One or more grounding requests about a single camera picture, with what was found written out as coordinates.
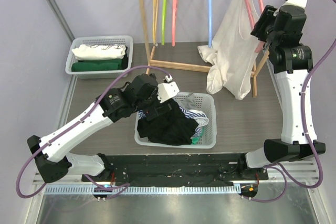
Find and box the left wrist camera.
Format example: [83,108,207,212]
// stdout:
[157,75,180,103]

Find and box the lime green hanger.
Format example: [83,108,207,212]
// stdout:
[161,0,168,46]

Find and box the dark green folded cloth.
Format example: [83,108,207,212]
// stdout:
[71,59,123,72]

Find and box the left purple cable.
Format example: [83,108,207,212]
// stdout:
[16,65,171,200]

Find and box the white tank top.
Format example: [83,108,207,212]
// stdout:
[197,0,260,100]

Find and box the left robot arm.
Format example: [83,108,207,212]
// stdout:
[27,74,180,184]

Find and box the wooden clothes rack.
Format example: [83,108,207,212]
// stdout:
[139,0,269,100]

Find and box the green tank top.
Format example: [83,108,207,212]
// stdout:
[191,136,202,145]

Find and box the white cable duct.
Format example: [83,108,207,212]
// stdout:
[44,184,241,195]

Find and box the white plastic basket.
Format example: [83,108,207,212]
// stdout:
[65,35,133,79]
[134,92,217,149]

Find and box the pink wavy hanger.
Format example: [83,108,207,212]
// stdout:
[172,0,179,47]

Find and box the light blue hanger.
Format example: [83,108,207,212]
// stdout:
[207,0,212,48]

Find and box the white folded cloth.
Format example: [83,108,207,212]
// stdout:
[71,44,127,60]

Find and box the grey tank top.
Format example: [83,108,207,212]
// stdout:
[178,93,197,110]

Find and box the blue striped tank top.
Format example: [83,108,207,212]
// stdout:
[138,105,211,142]

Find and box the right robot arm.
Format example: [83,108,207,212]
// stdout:
[237,5,326,179]

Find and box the white plastic basket centre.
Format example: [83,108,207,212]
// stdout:
[134,92,217,149]

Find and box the black tank top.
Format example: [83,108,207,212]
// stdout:
[137,99,198,146]

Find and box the yellow hanger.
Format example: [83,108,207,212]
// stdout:
[152,0,159,46]

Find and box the white plastic basket back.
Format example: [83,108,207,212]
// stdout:
[65,35,133,79]

